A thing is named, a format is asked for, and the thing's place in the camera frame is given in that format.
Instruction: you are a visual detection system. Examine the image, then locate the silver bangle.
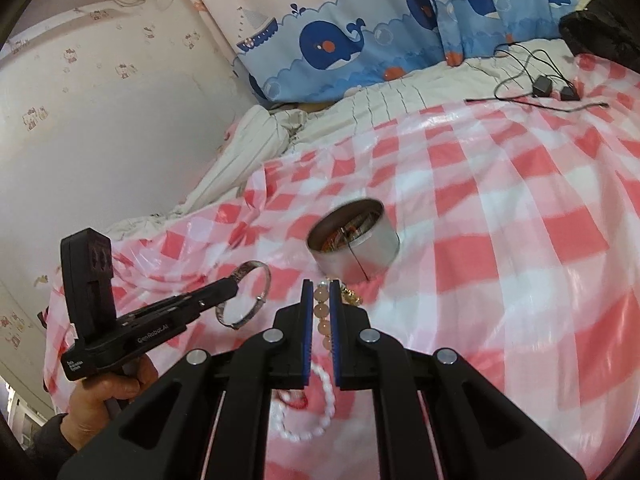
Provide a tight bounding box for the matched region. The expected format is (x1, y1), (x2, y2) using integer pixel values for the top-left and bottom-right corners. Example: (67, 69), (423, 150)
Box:
(216, 260), (272, 331)

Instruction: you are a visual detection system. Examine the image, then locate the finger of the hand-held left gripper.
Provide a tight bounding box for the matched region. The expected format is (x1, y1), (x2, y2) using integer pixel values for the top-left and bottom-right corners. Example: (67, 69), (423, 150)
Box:
(117, 279), (238, 322)
(200, 285), (241, 315)

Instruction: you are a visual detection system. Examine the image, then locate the red string bracelet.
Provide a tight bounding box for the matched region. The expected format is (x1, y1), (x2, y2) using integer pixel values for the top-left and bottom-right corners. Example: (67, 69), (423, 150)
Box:
(277, 390), (310, 410)

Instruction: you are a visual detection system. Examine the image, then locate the striped beige bed sheet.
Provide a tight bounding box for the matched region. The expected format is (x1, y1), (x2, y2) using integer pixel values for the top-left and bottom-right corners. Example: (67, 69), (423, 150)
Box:
(107, 37), (581, 241)

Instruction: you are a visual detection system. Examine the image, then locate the red white checked plastic sheet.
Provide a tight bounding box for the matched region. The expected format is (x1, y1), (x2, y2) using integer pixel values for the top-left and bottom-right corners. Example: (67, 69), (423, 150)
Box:
(42, 52), (640, 480)

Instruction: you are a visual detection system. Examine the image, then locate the black garment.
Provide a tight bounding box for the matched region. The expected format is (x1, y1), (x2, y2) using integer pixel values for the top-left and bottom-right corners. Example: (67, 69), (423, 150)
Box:
(559, 0), (640, 68)

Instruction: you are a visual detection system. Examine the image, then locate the pink bead bracelet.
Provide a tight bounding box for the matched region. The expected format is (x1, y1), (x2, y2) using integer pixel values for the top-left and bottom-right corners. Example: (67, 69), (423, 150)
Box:
(312, 280), (343, 353)

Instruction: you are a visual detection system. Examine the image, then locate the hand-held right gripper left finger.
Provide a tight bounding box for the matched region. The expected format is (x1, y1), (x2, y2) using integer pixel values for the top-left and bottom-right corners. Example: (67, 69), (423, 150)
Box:
(57, 278), (317, 480)

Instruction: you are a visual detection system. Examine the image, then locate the person's left forearm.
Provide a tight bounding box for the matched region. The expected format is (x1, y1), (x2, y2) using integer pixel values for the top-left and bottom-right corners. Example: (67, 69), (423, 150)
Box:
(27, 412), (76, 471)

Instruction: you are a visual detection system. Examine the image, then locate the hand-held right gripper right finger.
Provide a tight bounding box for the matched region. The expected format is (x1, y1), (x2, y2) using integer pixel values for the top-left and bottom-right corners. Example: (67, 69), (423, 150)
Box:
(330, 280), (588, 480)

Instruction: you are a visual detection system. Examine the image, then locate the whale print blue pillow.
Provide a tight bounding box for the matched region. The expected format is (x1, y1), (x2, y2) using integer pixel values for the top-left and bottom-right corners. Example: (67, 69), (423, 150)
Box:
(170, 0), (448, 107)
(415, 0), (598, 67)

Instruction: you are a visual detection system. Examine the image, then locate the looped black cable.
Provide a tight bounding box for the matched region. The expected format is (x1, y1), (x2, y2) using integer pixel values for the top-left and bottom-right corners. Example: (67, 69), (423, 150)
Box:
(492, 42), (576, 101)

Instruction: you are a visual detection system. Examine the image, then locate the round metal tin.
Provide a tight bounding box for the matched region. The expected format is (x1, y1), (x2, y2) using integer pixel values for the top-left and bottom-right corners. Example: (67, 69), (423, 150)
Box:
(306, 199), (400, 283)

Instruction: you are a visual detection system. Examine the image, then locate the colourful beaded jewelry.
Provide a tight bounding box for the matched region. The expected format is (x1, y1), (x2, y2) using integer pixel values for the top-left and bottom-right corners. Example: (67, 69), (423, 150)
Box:
(320, 215), (376, 253)

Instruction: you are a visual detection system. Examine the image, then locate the white bead bracelet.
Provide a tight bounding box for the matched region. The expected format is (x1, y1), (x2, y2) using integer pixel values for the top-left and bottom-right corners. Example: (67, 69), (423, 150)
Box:
(272, 364), (337, 443)

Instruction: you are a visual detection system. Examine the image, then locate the person's left hand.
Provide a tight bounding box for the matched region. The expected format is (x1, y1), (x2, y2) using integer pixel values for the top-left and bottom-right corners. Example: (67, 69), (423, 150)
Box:
(60, 356), (160, 453)

